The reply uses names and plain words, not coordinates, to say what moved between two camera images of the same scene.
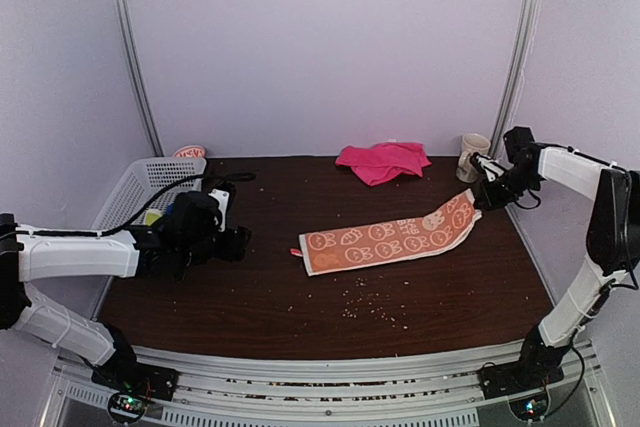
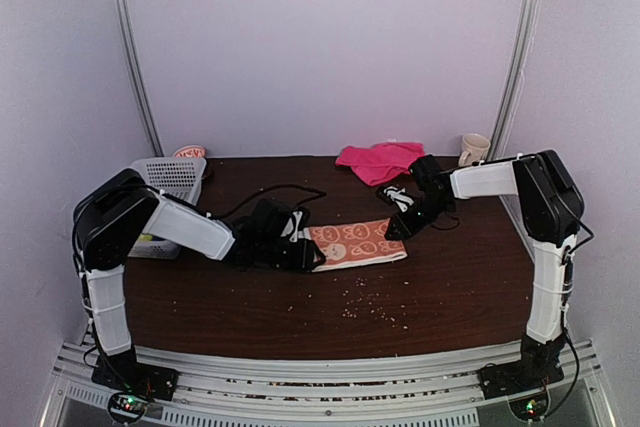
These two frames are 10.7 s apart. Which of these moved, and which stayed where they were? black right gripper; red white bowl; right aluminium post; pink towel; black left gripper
Moved: black right gripper; black left gripper
Stayed: pink towel; red white bowl; right aluminium post
